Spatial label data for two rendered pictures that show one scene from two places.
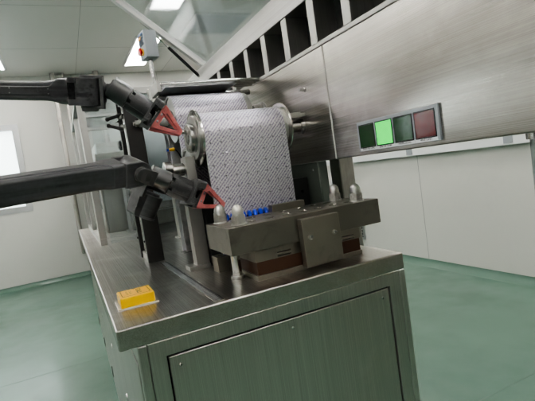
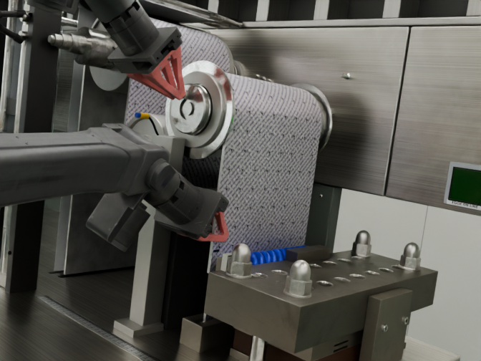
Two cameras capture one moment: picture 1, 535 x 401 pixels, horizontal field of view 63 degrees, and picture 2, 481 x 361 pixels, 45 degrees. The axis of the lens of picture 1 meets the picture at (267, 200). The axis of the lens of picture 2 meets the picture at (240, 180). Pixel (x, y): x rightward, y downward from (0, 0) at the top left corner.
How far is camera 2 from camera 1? 0.56 m
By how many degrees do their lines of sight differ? 24
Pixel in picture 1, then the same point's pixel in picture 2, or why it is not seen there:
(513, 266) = not seen: hidden behind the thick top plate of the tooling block
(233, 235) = (303, 318)
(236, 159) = (258, 165)
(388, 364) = not seen: outside the picture
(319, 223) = (394, 306)
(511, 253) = not seen: hidden behind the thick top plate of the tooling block
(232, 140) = (260, 132)
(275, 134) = (308, 135)
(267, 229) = (339, 309)
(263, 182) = (278, 208)
